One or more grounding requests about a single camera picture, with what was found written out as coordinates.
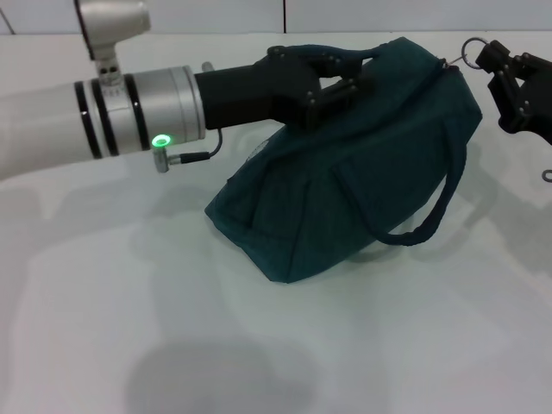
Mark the dark teal insulated lunch bag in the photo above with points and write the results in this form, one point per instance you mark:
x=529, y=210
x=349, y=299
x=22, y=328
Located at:
x=345, y=172

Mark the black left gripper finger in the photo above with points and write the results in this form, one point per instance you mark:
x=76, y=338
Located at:
x=323, y=58
x=336, y=99

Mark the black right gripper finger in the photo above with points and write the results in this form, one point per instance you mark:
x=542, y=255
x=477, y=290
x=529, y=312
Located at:
x=506, y=99
x=496, y=58

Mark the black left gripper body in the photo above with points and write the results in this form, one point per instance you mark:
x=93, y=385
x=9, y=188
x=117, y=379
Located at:
x=259, y=95

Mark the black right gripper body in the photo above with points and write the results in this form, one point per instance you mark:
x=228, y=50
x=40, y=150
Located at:
x=537, y=108

